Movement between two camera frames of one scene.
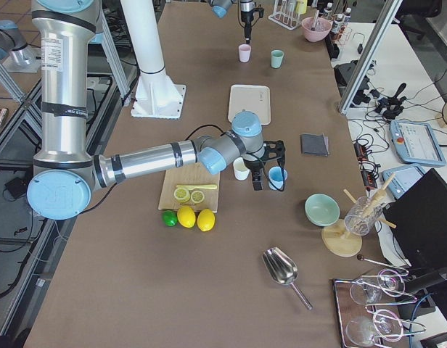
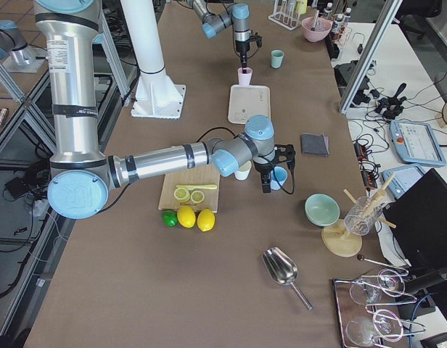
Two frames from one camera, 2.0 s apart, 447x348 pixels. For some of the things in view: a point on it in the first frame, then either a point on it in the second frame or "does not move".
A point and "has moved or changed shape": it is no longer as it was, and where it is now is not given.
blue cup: x=277 y=176 does not move
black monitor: x=423 y=218 does not move
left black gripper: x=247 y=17 -> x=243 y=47
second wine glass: x=365 y=330 does not move
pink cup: x=244 y=51 has moved or changed shape
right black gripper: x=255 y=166 -> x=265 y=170
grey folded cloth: x=316 y=145 does not move
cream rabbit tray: x=252 y=98 does not move
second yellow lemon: x=206 y=220 does not move
